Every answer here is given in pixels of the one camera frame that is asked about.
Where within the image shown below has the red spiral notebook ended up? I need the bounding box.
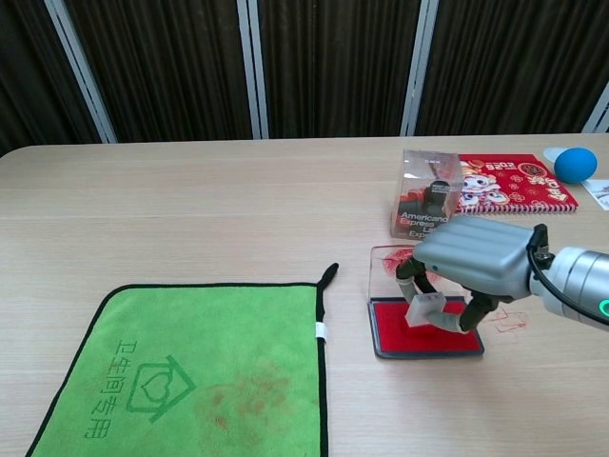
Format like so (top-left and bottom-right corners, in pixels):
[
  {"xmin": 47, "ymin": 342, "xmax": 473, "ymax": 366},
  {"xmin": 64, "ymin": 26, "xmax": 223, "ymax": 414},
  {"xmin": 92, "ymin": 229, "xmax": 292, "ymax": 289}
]
[{"xmin": 449, "ymin": 152, "xmax": 580, "ymax": 217}]

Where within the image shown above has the white and red stamp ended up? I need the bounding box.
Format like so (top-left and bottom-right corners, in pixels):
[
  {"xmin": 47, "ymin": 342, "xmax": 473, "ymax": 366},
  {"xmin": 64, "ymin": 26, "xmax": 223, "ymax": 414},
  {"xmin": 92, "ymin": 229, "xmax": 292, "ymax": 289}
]
[{"xmin": 405, "ymin": 292, "xmax": 448, "ymax": 329}]

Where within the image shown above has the white printed paper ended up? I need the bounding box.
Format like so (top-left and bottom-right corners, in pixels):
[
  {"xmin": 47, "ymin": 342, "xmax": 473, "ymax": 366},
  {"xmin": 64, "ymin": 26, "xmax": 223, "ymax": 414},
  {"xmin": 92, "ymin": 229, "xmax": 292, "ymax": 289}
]
[{"xmin": 580, "ymin": 178, "xmax": 609, "ymax": 213}]

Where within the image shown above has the grey partition post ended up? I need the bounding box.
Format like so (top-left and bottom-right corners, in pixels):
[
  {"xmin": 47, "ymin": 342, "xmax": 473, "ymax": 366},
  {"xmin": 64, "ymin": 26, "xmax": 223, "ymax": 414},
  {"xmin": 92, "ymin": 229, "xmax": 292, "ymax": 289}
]
[
  {"xmin": 44, "ymin": 0, "xmax": 119, "ymax": 144},
  {"xmin": 401, "ymin": 0, "xmax": 440, "ymax": 137},
  {"xmin": 581, "ymin": 81, "xmax": 609, "ymax": 134},
  {"xmin": 236, "ymin": 0, "xmax": 270, "ymax": 140}
]

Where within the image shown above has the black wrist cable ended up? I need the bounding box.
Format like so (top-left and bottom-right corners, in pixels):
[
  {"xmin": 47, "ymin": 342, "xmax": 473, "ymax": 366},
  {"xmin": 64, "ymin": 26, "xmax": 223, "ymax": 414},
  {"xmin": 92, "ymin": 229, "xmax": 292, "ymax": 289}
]
[{"xmin": 529, "ymin": 223, "xmax": 609, "ymax": 321}]

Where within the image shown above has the red ink pad clear lid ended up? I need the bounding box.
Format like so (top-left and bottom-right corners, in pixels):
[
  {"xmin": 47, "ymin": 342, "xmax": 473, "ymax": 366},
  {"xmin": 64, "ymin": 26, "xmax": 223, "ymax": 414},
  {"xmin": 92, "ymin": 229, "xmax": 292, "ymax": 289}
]
[{"xmin": 367, "ymin": 244, "xmax": 485, "ymax": 361}]

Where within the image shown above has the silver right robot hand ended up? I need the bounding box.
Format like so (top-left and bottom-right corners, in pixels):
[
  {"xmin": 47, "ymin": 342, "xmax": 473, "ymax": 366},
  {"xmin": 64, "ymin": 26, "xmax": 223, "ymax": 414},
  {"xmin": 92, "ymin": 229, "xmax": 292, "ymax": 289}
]
[{"xmin": 394, "ymin": 214, "xmax": 535, "ymax": 335}]

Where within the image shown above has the green microfiber cloth black trim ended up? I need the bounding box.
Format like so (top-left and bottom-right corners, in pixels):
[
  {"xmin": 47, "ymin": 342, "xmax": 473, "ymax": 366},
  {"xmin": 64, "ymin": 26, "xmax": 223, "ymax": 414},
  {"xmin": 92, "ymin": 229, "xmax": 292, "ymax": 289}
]
[{"xmin": 26, "ymin": 262, "xmax": 340, "ymax": 457}]

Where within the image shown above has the white round disc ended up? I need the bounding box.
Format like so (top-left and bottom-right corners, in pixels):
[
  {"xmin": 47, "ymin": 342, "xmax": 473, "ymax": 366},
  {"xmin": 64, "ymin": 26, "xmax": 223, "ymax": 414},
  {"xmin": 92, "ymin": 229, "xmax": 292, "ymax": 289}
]
[{"xmin": 542, "ymin": 146, "xmax": 570, "ymax": 166}]

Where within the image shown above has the clear plastic coffee box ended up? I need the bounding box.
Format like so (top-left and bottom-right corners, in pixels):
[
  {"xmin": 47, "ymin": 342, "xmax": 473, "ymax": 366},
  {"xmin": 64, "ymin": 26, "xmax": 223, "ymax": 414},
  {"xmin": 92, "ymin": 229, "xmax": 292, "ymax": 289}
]
[{"xmin": 389, "ymin": 149, "xmax": 463, "ymax": 241}]

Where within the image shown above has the blue ball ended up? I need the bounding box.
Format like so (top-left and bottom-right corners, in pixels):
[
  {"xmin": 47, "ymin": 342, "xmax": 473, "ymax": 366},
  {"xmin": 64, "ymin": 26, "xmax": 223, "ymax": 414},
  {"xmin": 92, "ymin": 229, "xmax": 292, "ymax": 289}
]
[{"xmin": 554, "ymin": 147, "xmax": 599, "ymax": 184}]

